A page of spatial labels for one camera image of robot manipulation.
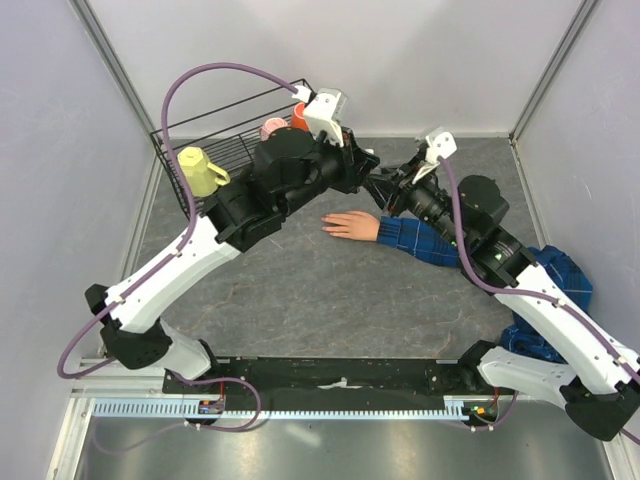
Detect pink mug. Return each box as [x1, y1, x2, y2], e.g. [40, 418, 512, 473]
[259, 117, 289, 141]

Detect orange mug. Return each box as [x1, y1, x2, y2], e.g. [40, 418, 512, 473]
[290, 102, 309, 131]

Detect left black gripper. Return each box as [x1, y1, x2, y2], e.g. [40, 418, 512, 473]
[282, 125, 382, 219]

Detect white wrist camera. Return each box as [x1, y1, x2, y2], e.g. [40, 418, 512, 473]
[412, 127, 457, 185]
[301, 88, 348, 148]

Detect black wire dish rack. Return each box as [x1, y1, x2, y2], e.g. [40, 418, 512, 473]
[149, 77, 321, 221]

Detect blue plaid sleeve forearm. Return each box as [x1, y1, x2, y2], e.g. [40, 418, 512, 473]
[376, 216, 458, 268]

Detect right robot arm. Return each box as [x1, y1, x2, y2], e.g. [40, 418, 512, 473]
[364, 165, 639, 441]

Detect yellow faceted mug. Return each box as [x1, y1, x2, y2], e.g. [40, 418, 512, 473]
[177, 146, 231, 198]

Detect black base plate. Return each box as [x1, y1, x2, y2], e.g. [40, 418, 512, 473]
[162, 355, 501, 412]

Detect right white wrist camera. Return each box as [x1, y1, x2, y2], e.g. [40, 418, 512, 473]
[412, 127, 457, 185]

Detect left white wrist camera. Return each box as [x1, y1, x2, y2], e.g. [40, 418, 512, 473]
[301, 88, 348, 148]

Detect mannequin hand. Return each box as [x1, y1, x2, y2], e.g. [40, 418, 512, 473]
[322, 211, 380, 242]

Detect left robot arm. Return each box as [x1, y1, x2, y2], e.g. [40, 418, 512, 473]
[86, 127, 380, 393]

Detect light blue cable duct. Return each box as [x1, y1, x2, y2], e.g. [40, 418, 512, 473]
[92, 398, 496, 421]

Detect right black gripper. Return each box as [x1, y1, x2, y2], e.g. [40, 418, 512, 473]
[366, 153, 468, 249]

